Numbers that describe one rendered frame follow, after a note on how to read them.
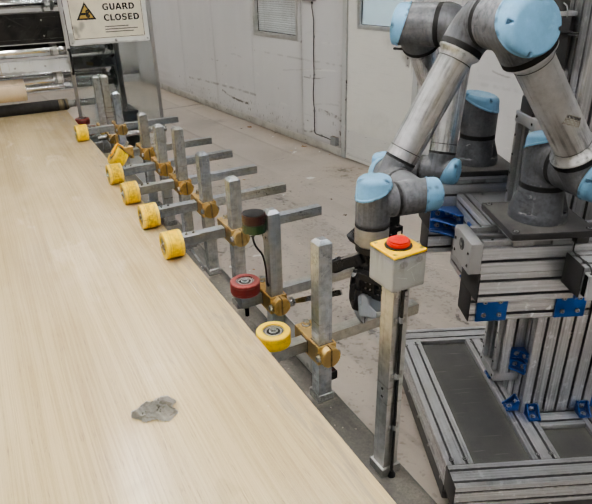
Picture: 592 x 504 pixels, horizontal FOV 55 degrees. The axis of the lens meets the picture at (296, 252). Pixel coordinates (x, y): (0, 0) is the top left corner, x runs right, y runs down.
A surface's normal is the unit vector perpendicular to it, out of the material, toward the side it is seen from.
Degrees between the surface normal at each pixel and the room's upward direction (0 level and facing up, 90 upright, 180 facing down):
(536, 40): 84
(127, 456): 0
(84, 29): 90
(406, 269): 90
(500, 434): 0
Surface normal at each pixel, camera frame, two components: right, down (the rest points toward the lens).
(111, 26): 0.47, 0.38
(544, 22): 0.22, 0.33
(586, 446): -0.02, -0.90
